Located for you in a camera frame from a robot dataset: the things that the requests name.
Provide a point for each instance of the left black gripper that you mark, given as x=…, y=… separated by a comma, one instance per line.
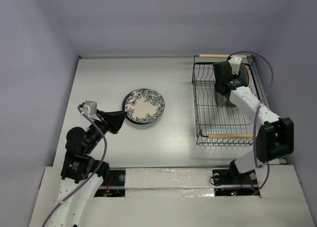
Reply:
x=112, y=120

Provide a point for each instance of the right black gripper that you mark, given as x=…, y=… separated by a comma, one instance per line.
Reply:
x=221, y=70

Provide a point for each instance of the teal glazed plate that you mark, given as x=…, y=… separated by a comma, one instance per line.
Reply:
x=244, y=74

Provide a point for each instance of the dark reindeer pattern plate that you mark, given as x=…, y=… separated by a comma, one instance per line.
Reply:
x=220, y=99

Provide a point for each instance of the beige wooden plate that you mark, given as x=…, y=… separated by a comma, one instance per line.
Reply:
x=249, y=79

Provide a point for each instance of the brown rimmed cream plate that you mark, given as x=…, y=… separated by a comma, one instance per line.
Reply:
x=140, y=122

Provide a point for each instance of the blue floral white plate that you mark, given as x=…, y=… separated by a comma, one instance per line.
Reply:
x=143, y=104

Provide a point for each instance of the black wire dish rack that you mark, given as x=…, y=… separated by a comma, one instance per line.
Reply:
x=216, y=126

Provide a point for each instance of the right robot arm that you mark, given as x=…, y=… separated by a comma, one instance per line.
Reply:
x=273, y=136

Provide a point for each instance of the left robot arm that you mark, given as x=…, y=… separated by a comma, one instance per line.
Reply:
x=84, y=168

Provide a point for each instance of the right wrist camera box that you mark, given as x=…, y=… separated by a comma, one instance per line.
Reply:
x=235, y=62

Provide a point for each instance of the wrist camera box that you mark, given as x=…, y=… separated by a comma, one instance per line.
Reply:
x=89, y=108
x=235, y=62

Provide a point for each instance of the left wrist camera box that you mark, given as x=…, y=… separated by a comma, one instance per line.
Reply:
x=89, y=108

